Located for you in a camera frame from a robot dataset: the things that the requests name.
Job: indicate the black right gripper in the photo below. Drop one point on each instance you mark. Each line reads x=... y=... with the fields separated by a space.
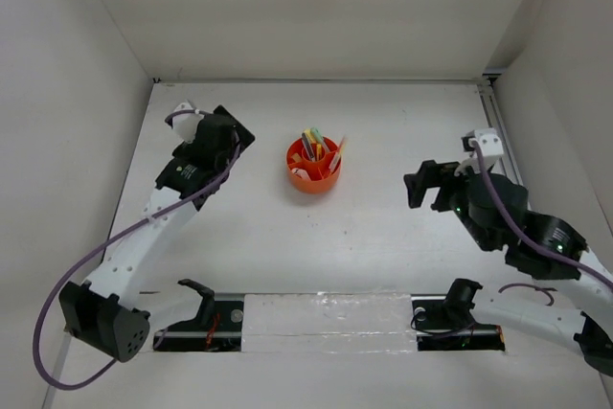
x=431 y=173

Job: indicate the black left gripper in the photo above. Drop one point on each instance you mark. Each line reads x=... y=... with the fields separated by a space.
x=244 y=140

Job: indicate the thick yellow highlighter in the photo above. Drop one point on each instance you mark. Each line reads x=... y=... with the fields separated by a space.
x=309 y=135

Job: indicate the green pastel highlighter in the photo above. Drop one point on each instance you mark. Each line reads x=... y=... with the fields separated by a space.
x=319 y=138

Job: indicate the pink pen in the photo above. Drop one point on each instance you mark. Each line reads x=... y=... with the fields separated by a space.
x=340 y=150

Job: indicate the thin yellow highlighter pen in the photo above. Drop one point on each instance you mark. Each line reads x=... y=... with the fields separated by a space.
x=335 y=157

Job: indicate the blue grey marker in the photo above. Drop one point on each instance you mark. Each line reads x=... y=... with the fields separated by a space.
x=308 y=147

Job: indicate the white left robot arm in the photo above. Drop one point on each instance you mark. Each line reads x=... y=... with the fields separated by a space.
x=102 y=311

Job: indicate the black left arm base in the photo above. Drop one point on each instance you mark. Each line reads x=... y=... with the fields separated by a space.
x=205 y=322

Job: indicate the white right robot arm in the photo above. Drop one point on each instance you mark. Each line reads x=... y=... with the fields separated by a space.
x=545 y=248

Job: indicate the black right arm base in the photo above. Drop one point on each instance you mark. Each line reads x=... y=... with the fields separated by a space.
x=443 y=323

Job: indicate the orange round divided container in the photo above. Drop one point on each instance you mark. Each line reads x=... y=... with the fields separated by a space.
x=322 y=178

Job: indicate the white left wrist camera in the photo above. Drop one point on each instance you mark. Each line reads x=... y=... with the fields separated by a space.
x=183 y=120

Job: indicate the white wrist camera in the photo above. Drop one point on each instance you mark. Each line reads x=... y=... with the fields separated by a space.
x=183 y=120
x=484 y=148

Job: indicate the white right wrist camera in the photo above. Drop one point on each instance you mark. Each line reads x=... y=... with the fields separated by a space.
x=484 y=148

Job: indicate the aluminium side rail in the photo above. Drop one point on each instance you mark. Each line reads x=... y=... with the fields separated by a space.
x=495 y=120

